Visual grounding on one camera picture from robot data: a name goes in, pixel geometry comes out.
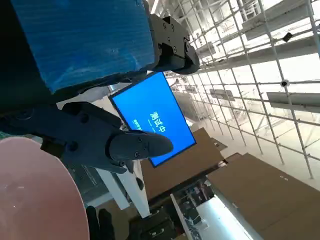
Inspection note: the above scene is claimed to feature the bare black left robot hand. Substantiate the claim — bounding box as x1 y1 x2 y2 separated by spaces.
0 0 201 175

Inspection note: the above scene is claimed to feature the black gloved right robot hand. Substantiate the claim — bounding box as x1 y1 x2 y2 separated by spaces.
86 205 116 240

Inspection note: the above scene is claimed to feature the pink bowl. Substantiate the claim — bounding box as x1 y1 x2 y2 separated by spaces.
0 136 90 240

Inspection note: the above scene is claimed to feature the blue monitor screen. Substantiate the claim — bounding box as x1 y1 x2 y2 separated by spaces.
109 71 197 168

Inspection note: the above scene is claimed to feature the brown wooden panel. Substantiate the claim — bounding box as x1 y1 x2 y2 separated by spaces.
206 152 320 240
140 127 229 201

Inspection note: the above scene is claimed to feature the white pipe frame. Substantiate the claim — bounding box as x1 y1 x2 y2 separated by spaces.
149 0 320 180

